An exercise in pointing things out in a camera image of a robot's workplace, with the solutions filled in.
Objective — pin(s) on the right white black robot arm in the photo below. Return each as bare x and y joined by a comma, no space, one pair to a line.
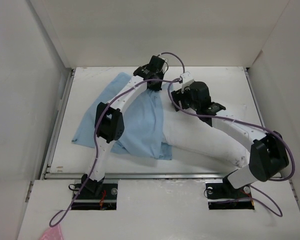
267,150

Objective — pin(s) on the aluminium rail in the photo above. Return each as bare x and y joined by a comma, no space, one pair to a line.
246,71
132,176
53,140

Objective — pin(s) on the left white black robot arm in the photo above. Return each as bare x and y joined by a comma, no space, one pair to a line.
109,119

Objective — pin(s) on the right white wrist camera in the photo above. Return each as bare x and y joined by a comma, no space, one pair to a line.
186,80

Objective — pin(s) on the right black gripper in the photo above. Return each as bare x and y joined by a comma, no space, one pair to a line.
178,96

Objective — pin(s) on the front aluminium rail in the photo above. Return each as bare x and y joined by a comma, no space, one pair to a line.
132,176

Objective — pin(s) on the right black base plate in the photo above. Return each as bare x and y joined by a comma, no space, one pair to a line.
220,190

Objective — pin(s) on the left aluminium rail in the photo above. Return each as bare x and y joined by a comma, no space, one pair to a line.
53,140

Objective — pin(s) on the right aluminium rail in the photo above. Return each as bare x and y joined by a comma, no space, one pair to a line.
246,71

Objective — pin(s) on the light blue pillowcase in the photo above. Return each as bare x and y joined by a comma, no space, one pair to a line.
143,123

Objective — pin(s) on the white pillow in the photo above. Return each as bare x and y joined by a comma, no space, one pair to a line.
190,133

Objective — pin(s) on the pink plastic bag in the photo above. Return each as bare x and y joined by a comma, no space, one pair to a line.
52,233

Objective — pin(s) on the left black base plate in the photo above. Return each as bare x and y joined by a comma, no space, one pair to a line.
109,191

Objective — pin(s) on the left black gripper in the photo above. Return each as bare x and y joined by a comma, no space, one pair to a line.
156,88

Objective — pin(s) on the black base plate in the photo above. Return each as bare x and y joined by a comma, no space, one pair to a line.
109,191
220,190

